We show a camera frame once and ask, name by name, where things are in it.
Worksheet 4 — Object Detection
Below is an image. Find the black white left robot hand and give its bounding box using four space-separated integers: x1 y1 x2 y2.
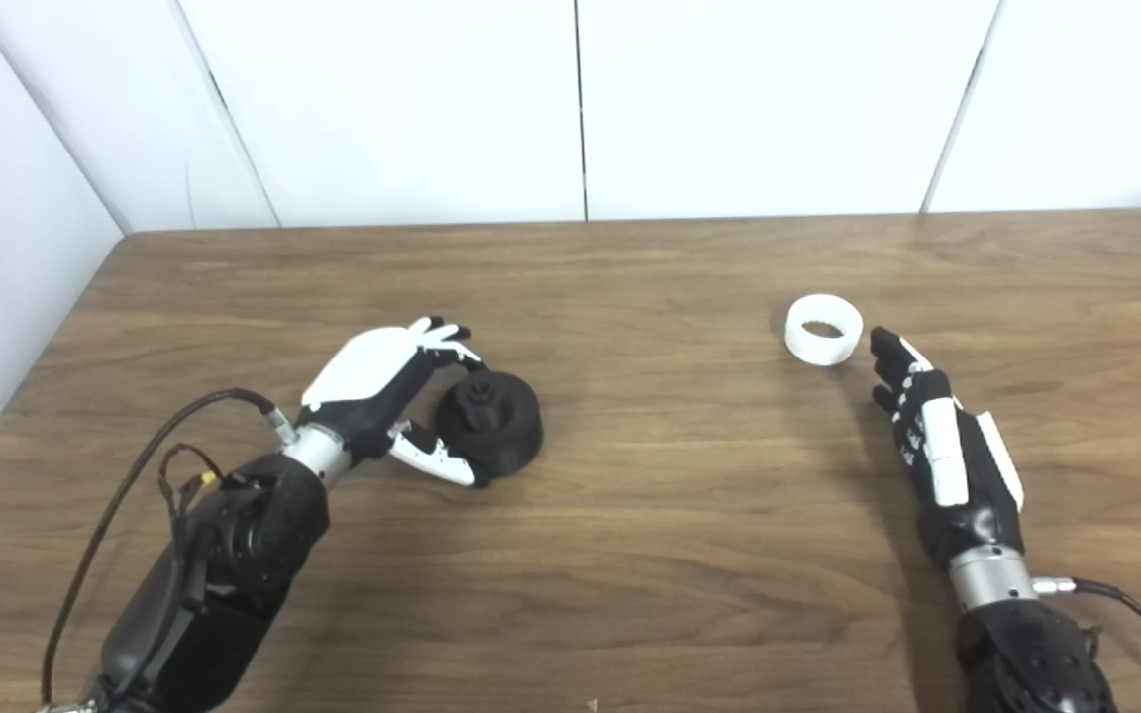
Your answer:
299 316 488 489

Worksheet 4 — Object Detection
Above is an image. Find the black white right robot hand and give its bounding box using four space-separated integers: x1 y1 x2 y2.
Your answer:
869 326 1025 568

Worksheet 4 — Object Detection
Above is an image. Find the round black plastic part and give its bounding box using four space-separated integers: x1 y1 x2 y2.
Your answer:
435 371 544 480

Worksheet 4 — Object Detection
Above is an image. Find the white plastic ring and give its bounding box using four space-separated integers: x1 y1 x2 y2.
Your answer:
783 293 866 367

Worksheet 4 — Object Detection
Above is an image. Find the thin wire with yellow tag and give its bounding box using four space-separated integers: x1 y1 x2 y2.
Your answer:
156 444 237 528

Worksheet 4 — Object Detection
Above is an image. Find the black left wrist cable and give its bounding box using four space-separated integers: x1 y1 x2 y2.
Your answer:
39 388 296 710

